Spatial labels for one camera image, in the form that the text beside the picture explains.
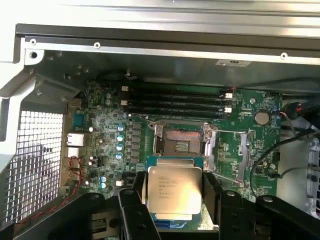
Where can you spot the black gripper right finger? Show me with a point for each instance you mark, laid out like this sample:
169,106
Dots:
211,195

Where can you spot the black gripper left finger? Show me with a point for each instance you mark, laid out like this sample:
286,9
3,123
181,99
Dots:
141,185

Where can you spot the CPU socket with gold pins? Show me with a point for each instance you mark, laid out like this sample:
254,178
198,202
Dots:
178,140

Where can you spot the silver socket cover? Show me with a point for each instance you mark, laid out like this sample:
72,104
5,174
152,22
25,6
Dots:
210,150

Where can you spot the green motherboard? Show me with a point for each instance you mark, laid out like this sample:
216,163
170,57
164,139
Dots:
232,150

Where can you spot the thin metal locking lever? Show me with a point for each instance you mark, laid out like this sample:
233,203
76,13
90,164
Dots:
232,131

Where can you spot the silver ethernet port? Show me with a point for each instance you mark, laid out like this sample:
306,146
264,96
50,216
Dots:
75,139

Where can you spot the black RAM slot white clips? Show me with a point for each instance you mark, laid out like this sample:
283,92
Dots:
175,91
175,104

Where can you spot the blue VGA port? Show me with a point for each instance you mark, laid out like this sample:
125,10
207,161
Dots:
80,120

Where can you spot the silver coin cell battery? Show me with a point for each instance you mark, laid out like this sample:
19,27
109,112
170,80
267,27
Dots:
262,118

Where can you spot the black connector with red mark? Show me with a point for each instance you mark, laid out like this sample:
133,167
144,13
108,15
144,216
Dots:
293,110

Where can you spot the grey metal PC case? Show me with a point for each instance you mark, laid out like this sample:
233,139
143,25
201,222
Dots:
155,65

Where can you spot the white label sticker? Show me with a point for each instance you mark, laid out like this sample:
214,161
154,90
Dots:
233,62

